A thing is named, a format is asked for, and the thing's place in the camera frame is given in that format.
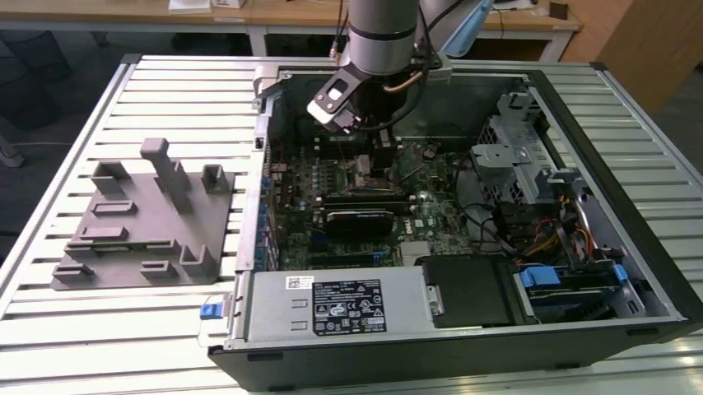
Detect thin metal locking lever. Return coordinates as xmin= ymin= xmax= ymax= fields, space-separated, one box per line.
xmin=401 ymin=162 xmax=437 ymax=183

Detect hard disk in blue carrier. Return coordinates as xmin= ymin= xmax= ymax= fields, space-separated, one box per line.
xmin=514 ymin=263 xmax=633 ymax=324

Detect black office chair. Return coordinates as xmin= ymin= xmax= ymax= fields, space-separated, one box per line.
xmin=0 ymin=30 xmax=73 ymax=131

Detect orange yellow wire bundle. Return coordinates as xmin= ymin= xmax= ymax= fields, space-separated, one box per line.
xmin=516 ymin=196 xmax=601 ymax=264

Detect green RAM stick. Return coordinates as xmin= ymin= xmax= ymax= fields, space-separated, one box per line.
xmin=87 ymin=242 xmax=181 ymax=252

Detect black camera cable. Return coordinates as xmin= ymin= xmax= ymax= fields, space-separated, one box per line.
xmin=377 ymin=24 xmax=440 ymax=133

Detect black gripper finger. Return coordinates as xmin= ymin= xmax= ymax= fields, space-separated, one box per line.
xmin=371 ymin=130 xmax=398 ymax=180

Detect grey metal drive cage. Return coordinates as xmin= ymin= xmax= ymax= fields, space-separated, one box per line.
xmin=470 ymin=92 xmax=554 ymax=207

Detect grey power supply black label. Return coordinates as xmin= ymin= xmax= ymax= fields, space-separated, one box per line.
xmin=241 ymin=267 xmax=441 ymax=343

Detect black graphics card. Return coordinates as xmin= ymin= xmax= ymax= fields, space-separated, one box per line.
xmin=323 ymin=209 xmax=398 ymax=240

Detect black expansion slot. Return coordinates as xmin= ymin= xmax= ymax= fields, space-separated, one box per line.
xmin=309 ymin=251 xmax=386 ymax=267

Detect grey parts rack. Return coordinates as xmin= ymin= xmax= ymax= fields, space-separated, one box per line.
xmin=50 ymin=137 xmax=239 ymax=291

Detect wooden cabinet panel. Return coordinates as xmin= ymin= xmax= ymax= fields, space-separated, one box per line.
xmin=560 ymin=0 xmax=703 ymax=116

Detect grey plastic bracket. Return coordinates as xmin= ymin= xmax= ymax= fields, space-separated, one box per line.
xmin=536 ymin=167 xmax=585 ymax=207

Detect brass curved tube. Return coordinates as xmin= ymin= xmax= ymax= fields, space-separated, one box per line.
xmin=383 ymin=70 xmax=426 ymax=94

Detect black plastic drive box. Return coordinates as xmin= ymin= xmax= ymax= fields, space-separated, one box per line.
xmin=421 ymin=253 xmax=518 ymax=329

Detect wooden desk white legs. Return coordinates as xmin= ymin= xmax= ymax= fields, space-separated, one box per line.
xmin=0 ymin=0 xmax=585 ymax=63

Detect metal CPU socket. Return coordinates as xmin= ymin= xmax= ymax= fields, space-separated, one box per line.
xmin=341 ymin=159 xmax=398 ymax=195

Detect green motherboard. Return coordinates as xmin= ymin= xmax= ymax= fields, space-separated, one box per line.
xmin=263 ymin=139 xmax=500 ymax=272

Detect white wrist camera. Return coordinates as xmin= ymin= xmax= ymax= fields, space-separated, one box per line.
xmin=306 ymin=67 xmax=365 ymax=124

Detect silver finned heat sink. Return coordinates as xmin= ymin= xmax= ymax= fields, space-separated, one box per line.
xmin=399 ymin=241 xmax=435 ymax=267

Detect black open PC case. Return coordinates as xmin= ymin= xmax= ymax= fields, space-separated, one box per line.
xmin=206 ymin=61 xmax=703 ymax=392

